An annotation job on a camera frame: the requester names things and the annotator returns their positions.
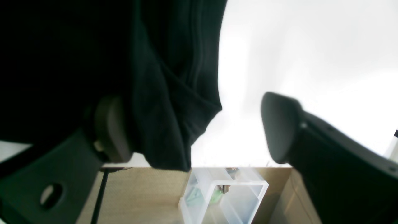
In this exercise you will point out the black printed T-shirt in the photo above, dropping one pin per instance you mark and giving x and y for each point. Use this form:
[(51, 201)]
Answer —
[(60, 57)]

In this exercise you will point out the clear plastic bin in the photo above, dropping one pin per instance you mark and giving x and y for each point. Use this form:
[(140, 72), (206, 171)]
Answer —
[(222, 196)]

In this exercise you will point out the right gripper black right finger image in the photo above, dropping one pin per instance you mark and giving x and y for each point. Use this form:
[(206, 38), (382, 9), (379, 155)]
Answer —
[(346, 182)]

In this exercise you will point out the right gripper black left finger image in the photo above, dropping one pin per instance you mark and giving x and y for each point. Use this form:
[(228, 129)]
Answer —
[(49, 182)]

